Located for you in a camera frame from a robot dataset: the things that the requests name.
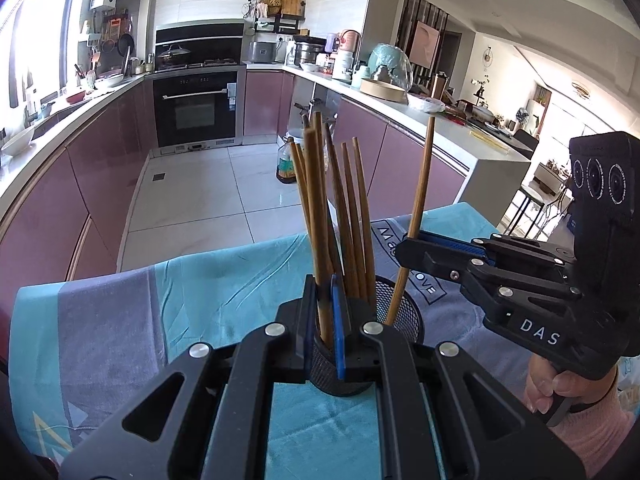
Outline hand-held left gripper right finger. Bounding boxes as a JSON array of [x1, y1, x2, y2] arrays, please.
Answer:
[[330, 274, 586, 480]]

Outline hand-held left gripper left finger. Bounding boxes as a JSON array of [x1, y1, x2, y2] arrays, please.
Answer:
[[60, 275, 321, 480]]

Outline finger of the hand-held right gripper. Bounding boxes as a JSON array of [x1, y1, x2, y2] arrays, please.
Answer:
[[420, 231, 576, 267], [395, 236, 584, 312]]

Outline black mesh holder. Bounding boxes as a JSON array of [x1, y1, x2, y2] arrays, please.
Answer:
[[307, 274, 426, 397]]

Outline red-patterned wooden chopstick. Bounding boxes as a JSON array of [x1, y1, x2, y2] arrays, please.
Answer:
[[304, 127, 335, 346], [384, 115, 437, 330]]

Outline bunch of wooden chopsticks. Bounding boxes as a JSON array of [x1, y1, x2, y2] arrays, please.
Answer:
[[289, 112, 377, 306]]

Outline person's right forearm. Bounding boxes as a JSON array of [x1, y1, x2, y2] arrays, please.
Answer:
[[547, 367, 640, 480]]

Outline person's right hand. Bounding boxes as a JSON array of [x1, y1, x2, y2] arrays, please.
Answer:
[[522, 352, 621, 413]]

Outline blue printed tablecloth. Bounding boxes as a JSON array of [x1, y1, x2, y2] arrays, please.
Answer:
[[7, 202, 551, 480]]

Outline white kitchen countertop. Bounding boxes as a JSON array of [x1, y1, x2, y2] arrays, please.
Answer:
[[0, 62, 533, 221]]

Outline oil bottle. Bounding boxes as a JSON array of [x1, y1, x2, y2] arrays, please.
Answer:
[[276, 136, 301, 184]]

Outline bamboo steamer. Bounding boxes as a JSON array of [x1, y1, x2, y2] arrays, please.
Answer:
[[359, 78, 410, 103]]

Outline teal food cover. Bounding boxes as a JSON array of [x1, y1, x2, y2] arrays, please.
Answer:
[[367, 42, 413, 91]]

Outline white jar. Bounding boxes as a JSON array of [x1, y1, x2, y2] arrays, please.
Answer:
[[332, 51, 355, 81]]

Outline slatted wooden divider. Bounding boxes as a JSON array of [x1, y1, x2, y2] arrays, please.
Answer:
[[397, 0, 448, 81]]

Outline steel stock pot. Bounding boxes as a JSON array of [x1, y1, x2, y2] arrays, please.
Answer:
[[294, 41, 326, 67]]

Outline black built-in oven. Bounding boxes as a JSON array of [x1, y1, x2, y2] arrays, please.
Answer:
[[151, 67, 246, 148]]

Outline pink base cabinets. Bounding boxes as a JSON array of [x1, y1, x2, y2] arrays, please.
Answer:
[[0, 69, 473, 306]]

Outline pot with glass lid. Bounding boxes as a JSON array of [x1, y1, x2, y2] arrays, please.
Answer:
[[156, 44, 192, 68]]

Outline black range hood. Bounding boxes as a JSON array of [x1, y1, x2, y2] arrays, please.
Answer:
[[154, 21, 246, 47]]

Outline white bowl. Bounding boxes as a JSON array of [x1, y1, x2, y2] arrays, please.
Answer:
[[0, 125, 37, 157]]

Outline kitchen window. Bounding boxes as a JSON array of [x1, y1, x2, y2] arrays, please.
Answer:
[[0, 0, 83, 111]]

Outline pink wall picture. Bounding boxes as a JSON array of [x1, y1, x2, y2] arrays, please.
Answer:
[[409, 20, 442, 68]]

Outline black wall rack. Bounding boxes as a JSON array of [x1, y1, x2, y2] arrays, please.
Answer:
[[247, 0, 308, 36]]

